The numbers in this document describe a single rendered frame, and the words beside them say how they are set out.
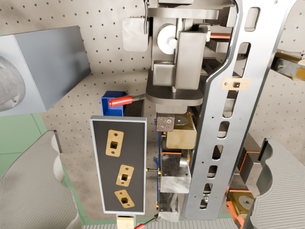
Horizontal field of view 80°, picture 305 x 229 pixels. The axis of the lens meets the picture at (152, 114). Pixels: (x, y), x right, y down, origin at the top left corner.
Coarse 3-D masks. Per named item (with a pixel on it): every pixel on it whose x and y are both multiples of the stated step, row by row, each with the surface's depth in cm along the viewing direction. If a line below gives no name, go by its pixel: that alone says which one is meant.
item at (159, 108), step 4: (156, 104) 52; (156, 108) 52; (160, 108) 52; (164, 108) 52; (168, 108) 52; (172, 108) 52; (176, 108) 52; (180, 108) 52; (184, 108) 52; (160, 112) 53; (164, 112) 53; (168, 112) 53; (172, 112) 53; (176, 112) 53; (180, 112) 53; (184, 112) 53
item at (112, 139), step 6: (108, 132) 46; (114, 132) 46; (120, 132) 46; (108, 138) 47; (114, 138) 47; (120, 138) 47; (108, 144) 48; (114, 144) 47; (120, 144) 48; (108, 150) 49; (114, 150) 49; (120, 150) 49
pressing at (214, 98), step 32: (256, 0) 46; (288, 0) 46; (256, 32) 50; (224, 64) 54; (256, 64) 54; (224, 96) 59; (256, 96) 58; (192, 160) 71; (224, 160) 72; (192, 192) 81; (224, 192) 80
